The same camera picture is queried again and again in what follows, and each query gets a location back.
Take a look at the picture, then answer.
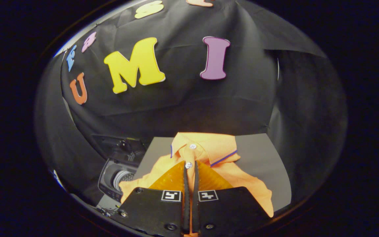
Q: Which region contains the dark washing machine lid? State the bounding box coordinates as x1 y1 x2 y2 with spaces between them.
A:
92 134 147 162

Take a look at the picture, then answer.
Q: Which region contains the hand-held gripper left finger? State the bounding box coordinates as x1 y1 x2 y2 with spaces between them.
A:
115 161 190 237

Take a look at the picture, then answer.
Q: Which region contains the grey cabinet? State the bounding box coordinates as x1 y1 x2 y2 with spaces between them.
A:
134 133 292 212

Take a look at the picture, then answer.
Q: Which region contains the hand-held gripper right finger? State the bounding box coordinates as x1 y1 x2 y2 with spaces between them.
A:
192 161 272 237

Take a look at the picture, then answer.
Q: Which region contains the orange collared shirt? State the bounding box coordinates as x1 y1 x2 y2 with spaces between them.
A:
119 132 274 237

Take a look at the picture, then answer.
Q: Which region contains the grey washing machine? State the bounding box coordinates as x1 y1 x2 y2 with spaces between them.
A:
97 158 141 203

